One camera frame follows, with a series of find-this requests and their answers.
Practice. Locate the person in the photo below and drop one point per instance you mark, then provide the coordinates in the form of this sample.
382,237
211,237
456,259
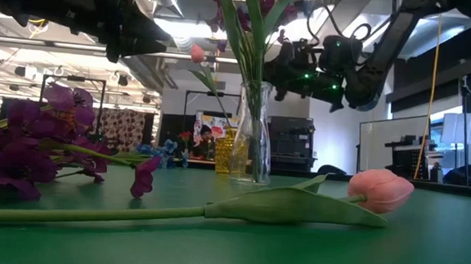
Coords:
205,146

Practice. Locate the pink artificial tulip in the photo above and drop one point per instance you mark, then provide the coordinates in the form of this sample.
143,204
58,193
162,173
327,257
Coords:
379,190
197,53

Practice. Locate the black equipment cabinet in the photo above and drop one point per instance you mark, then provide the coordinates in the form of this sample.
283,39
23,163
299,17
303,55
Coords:
292,143

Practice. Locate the black light stand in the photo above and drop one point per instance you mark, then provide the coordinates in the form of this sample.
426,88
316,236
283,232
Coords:
465,101

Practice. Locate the black equipment cart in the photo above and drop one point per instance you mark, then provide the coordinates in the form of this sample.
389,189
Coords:
406,159

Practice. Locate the clear glass vase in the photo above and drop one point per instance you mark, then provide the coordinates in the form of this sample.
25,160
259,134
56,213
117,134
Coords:
261,150

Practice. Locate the white softbox light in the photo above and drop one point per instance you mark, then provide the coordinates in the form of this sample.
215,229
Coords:
465,127

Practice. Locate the blue artificial flower bunch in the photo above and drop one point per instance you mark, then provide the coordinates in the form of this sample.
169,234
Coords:
165,148

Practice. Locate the dark artificial tulip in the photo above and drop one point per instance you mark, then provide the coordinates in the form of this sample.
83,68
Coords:
255,22
231,21

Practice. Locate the magenta artificial flower bunch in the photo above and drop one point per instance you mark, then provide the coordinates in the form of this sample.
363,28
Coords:
216,22
20,164

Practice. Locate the yellow glass vase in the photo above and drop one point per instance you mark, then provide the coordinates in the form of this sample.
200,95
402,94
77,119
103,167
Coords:
223,156

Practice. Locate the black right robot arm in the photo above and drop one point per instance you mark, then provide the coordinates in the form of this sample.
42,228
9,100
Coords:
388,47

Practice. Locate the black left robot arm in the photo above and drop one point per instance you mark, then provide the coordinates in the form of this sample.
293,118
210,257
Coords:
43,1

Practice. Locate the colourful poster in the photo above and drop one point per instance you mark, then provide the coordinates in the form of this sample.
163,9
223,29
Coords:
219,125

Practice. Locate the patterned hanging cloth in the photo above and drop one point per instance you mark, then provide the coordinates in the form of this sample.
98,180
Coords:
121,129

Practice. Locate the green table mat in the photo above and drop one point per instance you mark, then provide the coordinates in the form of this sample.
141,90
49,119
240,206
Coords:
416,249

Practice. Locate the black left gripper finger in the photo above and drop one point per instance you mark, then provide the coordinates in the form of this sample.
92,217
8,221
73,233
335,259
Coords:
142,47
151,32

